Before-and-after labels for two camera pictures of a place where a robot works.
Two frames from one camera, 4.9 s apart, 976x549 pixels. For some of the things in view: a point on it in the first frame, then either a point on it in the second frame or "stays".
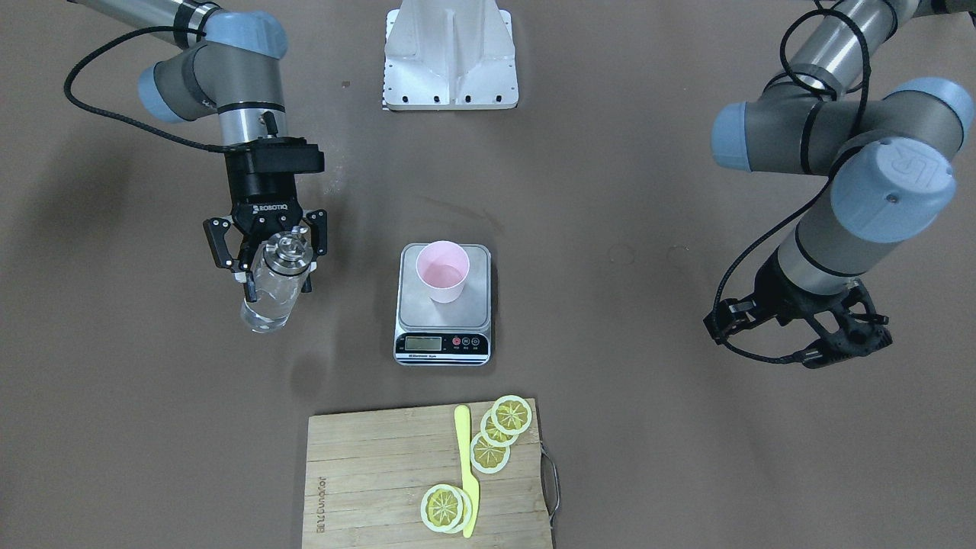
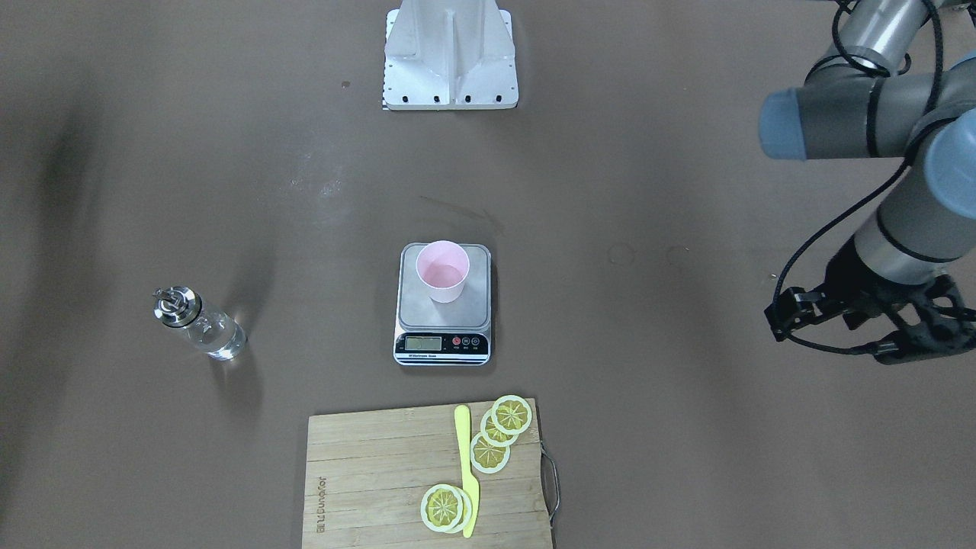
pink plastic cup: x=441 y=267 stays
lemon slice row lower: x=486 y=458 stays
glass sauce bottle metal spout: x=280 y=266 -> x=210 y=330
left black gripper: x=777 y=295 -> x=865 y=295
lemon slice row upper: x=511 y=415 stays
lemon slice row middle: x=492 y=435 stays
